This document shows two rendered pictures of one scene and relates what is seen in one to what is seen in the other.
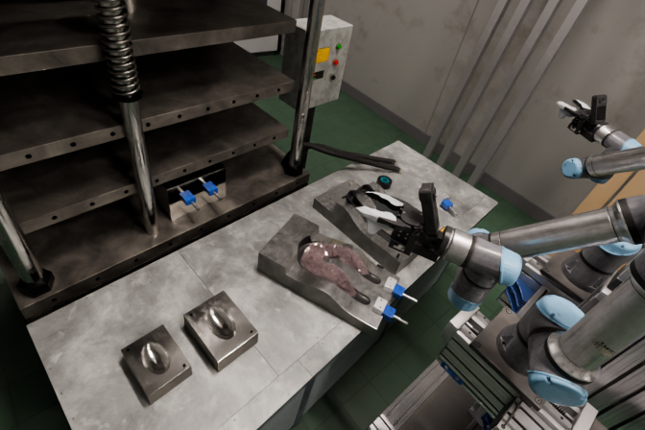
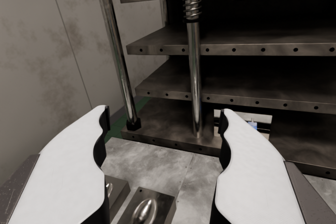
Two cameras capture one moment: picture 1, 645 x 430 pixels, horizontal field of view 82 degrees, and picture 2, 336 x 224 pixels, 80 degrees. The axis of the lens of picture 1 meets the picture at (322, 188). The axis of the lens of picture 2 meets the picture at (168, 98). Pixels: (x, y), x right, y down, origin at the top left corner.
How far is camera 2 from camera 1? 0.83 m
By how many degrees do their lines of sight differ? 64
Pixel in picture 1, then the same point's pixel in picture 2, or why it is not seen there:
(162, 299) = (153, 172)
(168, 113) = (224, 45)
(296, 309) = not seen: outside the picture
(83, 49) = not seen: outside the picture
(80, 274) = (148, 132)
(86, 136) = (168, 47)
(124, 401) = not seen: hidden behind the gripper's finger
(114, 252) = (170, 133)
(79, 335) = (113, 155)
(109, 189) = (178, 90)
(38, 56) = not seen: outside the picture
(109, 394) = not seen: hidden behind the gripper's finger
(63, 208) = (153, 89)
